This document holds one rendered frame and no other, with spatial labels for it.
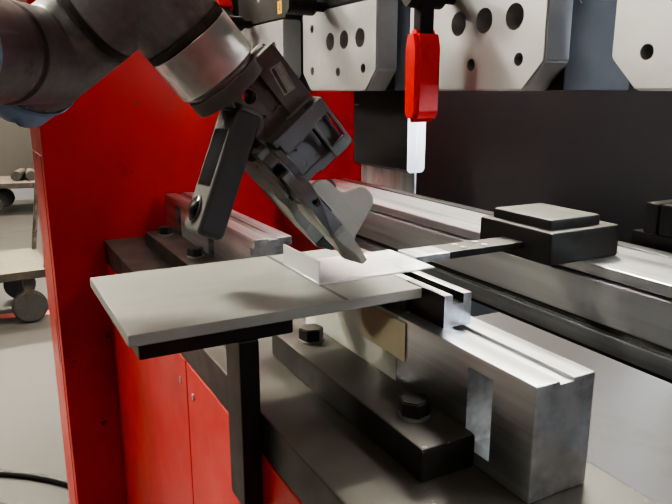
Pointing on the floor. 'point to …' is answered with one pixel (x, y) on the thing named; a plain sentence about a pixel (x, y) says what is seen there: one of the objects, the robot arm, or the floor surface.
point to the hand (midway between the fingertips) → (336, 252)
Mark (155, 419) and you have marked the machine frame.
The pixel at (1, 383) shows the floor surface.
